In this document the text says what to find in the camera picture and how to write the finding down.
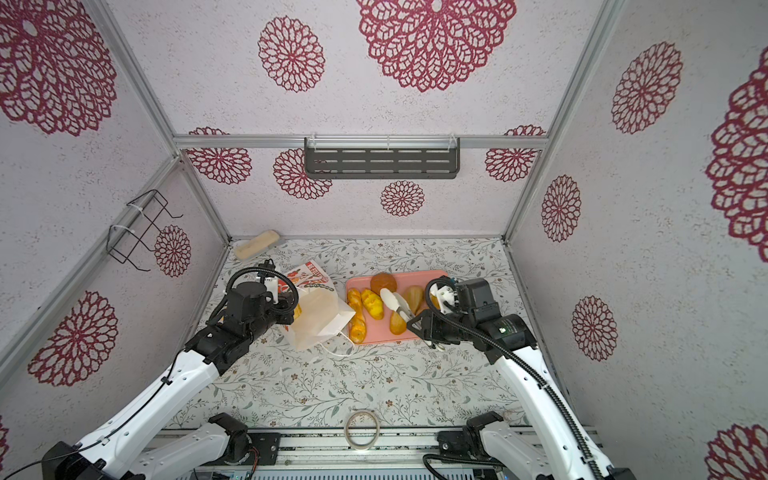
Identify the grey slotted wall shelf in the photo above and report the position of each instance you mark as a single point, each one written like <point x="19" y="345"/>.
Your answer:
<point x="387" y="159"/>

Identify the oval fake bread loaf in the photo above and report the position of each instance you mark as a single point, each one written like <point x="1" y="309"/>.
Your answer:
<point x="413" y="297"/>

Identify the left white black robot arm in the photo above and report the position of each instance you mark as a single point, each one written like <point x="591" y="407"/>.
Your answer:
<point x="117" y="449"/>

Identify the short twisted fake bread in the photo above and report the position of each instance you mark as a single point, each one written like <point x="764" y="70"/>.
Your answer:
<point x="373" y="304"/>

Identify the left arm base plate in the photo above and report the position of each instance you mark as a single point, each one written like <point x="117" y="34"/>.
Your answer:
<point x="259" y="448"/>

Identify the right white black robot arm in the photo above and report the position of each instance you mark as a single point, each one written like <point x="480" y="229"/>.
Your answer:
<point x="562" y="448"/>

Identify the white paper gift bag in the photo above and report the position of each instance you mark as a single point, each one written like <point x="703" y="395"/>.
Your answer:
<point x="321" y="313"/>

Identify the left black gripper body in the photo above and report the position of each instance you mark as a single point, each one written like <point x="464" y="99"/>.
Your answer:
<point x="280" y="312"/>

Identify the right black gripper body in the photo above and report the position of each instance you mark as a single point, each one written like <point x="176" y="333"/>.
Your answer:
<point x="437" y="331"/>

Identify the brown round fake bun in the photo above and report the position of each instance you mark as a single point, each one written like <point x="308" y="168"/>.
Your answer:
<point x="383" y="280"/>

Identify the long fake bread piece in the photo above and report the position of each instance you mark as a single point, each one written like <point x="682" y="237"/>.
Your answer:
<point x="357" y="325"/>

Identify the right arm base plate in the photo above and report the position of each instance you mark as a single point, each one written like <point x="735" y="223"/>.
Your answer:
<point x="465" y="445"/>

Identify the black wire wall rack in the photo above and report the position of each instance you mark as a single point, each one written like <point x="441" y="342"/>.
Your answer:
<point x="123" y="240"/>

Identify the pink plastic tray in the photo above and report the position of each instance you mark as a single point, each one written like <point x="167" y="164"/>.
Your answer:
<point x="378" y="331"/>

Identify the clear tape roll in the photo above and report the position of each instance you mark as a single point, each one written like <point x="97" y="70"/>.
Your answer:
<point x="362" y="430"/>

